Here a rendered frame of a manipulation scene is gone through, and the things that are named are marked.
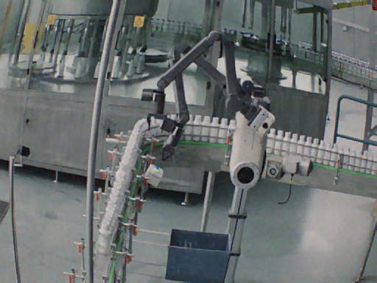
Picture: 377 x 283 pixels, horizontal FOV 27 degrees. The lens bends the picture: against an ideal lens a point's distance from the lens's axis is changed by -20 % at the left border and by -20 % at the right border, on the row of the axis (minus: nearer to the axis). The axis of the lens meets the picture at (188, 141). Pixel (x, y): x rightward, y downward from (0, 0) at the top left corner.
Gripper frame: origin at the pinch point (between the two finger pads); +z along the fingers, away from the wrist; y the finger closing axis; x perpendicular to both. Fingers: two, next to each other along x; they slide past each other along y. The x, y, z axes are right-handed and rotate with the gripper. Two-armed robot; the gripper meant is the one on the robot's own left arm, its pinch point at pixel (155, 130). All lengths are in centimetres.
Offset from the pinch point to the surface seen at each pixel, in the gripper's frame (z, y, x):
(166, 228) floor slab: 139, 8, 260
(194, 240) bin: 50, 27, -22
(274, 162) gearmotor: 41, 76, 137
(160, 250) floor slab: 139, 6, 195
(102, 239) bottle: 32, -15, -98
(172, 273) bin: 62, 19, -52
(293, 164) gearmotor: 39, 90, 127
